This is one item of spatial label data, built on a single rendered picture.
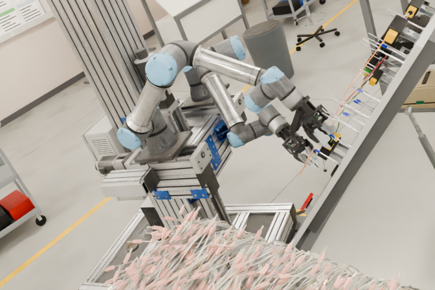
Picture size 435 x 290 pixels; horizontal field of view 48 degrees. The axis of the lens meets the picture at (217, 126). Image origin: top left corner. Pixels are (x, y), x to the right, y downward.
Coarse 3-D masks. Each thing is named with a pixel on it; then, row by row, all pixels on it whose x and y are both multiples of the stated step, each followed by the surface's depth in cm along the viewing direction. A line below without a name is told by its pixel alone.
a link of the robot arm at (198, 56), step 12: (192, 48) 195; (192, 60) 195; (204, 60) 194; (216, 60) 193; (228, 60) 193; (228, 72) 193; (240, 72) 191; (252, 72) 190; (264, 72) 189; (252, 84) 192
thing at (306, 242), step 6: (336, 204) 208; (306, 216) 200; (324, 222) 200; (306, 234) 190; (312, 234) 192; (318, 234) 196; (300, 240) 189; (306, 240) 189; (312, 240) 192; (300, 246) 186; (306, 246) 189; (312, 246) 192
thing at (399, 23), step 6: (408, 12) 146; (396, 18) 143; (402, 18) 143; (390, 24) 142; (396, 24) 142; (402, 24) 142; (396, 30) 141; (402, 30) 141; (408, 30) 142; (396, 36) 142; (402, 36) 144; (408, 36) 143; (414, 36) 141; (414, 42) 142
